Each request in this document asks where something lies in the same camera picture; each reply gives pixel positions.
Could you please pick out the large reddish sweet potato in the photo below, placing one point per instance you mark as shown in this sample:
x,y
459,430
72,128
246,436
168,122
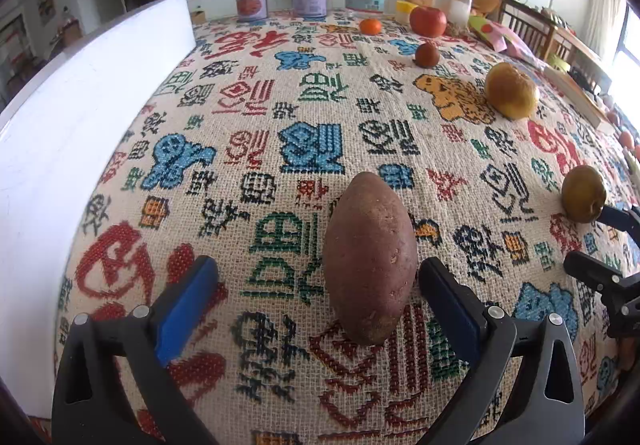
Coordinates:
x,y
370,260

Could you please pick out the pink snack bag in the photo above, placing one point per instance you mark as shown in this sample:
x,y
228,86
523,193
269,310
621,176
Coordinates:
x,y
492,32

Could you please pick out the wooden slatted desk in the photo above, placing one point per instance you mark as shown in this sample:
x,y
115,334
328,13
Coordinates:
x,y
540,27

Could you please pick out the brown round pear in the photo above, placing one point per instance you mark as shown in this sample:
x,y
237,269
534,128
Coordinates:
x,y
582,193

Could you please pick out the pile of walnuts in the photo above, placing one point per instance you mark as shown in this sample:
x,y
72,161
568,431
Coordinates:
x,y
457,30

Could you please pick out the printed woven tablecloth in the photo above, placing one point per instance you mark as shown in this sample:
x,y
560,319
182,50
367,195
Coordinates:
x,y
280,90

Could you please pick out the brown cardboard box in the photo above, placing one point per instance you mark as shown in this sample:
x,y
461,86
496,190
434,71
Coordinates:
x,y
197,17

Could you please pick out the dark framed window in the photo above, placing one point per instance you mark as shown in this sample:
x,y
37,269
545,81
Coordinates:
x,y
631,45

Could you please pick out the small yellow container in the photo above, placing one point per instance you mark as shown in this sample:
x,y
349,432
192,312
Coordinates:
x,y
404,11

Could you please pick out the white curtain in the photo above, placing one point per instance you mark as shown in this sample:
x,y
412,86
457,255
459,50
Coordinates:
x,y
605,0

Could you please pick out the small orange mandarin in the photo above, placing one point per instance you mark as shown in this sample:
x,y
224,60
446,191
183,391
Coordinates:
x,y
370,26
627,140

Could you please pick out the orange cover book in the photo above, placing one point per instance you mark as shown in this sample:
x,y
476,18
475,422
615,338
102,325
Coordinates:
x,y
575,92

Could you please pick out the large red apple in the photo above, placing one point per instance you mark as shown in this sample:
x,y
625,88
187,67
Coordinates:
x,y
427,21

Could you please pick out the small brown round fruit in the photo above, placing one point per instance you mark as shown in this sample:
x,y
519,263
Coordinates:
x,y
426,55

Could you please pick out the large yellow pear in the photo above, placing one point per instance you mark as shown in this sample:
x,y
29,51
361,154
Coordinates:
x,y
510,90

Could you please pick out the framed wall picture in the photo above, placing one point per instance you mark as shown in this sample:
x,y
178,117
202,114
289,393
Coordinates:
x,y
46,4

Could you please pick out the small red apple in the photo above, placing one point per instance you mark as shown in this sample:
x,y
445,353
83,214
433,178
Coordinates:
x,y
612,117

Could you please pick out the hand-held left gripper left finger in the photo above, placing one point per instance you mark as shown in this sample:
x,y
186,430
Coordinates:
x,y
185,315

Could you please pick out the clear jar black lid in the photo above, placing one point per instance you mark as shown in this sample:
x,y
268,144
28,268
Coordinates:
x,y
452,2

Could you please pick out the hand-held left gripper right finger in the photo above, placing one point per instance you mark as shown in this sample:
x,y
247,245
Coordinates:
x,y
452,320

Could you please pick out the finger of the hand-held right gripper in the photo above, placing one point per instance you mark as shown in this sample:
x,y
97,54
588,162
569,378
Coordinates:
x,y
595,270
622,221

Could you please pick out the white cardboard box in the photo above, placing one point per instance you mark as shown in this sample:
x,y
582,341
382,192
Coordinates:
x,y
60,140

